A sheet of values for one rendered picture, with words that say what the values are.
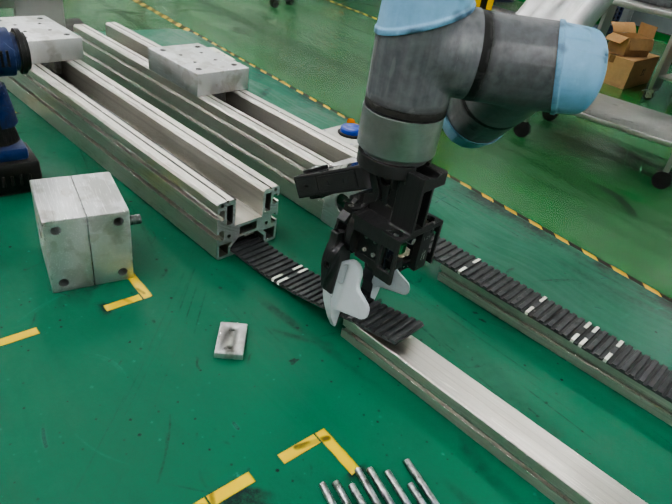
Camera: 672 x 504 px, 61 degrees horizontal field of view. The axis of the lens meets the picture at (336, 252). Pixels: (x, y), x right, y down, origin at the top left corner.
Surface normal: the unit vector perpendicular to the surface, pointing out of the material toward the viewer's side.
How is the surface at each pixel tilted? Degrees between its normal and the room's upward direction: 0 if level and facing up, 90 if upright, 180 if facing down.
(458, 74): 101
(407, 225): 90
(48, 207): 0
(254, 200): 90
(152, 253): 0
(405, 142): 90
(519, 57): 72
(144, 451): 0
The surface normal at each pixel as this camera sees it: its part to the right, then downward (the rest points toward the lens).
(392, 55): -0.59, 0.38
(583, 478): 0.14, -0.82
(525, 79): -0.03, 0.63
